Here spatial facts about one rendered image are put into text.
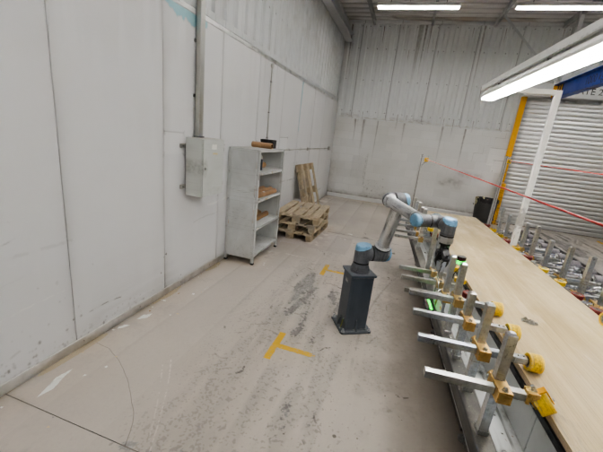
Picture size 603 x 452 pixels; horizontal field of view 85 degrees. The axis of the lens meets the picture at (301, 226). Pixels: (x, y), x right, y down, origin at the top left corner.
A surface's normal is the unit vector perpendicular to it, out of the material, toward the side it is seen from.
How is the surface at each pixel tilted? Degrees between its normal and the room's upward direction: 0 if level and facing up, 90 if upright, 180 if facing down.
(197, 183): 90
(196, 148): 90
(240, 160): 90
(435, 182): 90
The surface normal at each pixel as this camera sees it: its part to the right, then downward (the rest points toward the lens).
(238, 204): -0.29, 0.23
